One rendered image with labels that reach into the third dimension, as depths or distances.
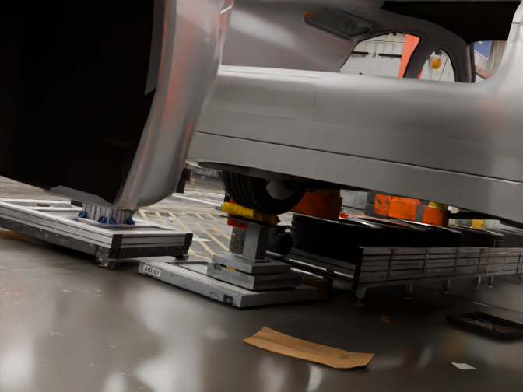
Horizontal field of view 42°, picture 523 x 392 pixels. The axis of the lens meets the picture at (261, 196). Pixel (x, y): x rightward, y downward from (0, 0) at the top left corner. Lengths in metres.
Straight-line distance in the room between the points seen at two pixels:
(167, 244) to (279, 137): 2.03
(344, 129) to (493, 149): 0.56
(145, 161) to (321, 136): 1.91
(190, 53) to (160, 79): 0.07
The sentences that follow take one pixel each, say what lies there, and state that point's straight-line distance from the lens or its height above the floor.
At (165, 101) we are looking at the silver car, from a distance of 0.82.
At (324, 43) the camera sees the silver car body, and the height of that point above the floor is 1.60.
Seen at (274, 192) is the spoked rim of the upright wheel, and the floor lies 0.64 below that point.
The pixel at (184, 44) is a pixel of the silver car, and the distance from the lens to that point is 0.85.
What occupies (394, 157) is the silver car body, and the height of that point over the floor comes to 0.92.
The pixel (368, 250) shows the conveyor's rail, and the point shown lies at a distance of 4.43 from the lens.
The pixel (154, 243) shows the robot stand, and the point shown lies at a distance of 4.58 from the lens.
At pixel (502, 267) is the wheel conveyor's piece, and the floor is 0.19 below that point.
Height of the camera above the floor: 0.83
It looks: 3 degrees down
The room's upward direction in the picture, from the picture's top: 10 degrees clockwise
